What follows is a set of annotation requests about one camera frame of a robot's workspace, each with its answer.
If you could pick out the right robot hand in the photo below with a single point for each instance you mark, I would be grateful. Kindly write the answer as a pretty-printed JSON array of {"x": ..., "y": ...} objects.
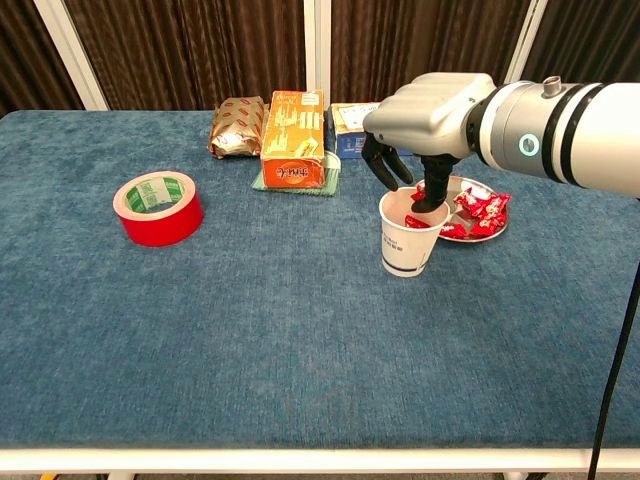
[{"x": 430, "y": 115}]

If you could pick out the red candies heap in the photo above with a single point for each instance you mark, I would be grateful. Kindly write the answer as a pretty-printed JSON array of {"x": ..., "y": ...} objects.
[
  {"x": 417, "y": 221},
  {"x": 490, "y": 210}
]

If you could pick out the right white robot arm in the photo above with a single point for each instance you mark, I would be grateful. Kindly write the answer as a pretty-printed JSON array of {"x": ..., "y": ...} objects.
[{"x": 575, "y": 135}]

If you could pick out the white paper cup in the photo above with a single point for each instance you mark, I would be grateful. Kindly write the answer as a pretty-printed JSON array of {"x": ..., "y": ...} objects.
[{"x": 407, "y": 250}]

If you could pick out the dark brown curtain panel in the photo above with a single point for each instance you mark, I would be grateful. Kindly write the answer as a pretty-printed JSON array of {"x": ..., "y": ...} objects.
[
  {"x": 200, "y": 50},
  {"x": 425, "y": 40},
  {"x": 30, "y": 50},
  {"x": 590, "y": 40}
]

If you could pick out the round metal plate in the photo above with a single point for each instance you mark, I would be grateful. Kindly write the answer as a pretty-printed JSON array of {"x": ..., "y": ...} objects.
[{"x": 462, "y": 184}]

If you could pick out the blue yellow cookie box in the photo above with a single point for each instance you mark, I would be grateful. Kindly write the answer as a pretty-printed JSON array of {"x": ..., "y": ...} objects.
[{"x": 350, "y": 135}]

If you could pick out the flat green packet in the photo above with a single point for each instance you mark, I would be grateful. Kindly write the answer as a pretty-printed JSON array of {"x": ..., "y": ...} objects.
[{"x": 332, "y": 172}]

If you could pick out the orange snack box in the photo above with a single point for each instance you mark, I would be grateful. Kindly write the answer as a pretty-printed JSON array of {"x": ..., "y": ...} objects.
[{"x": 292, "y": 140}]

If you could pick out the golden foil snack pack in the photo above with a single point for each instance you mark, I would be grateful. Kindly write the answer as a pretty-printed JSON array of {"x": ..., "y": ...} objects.
[{"x": 235, "y": 125}]

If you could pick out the blue tablecloth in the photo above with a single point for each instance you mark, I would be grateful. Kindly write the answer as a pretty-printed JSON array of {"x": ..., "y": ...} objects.
[{"x": 250, "y": 325}]

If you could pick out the red tape roll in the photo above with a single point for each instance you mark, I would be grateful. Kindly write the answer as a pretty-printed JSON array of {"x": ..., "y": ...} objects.
[{"x": 165, "y": 227}]

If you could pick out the white table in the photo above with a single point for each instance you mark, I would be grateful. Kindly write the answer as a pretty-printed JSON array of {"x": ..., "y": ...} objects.
[{"x": 300, "y": 460}]

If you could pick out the white frame post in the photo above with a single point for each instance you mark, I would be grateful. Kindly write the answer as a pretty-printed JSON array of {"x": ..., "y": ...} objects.
[
  {"x": 317, "y": 50},
  {"x": 525, "y": 40},
  {"x": 70, "y": 55}
]

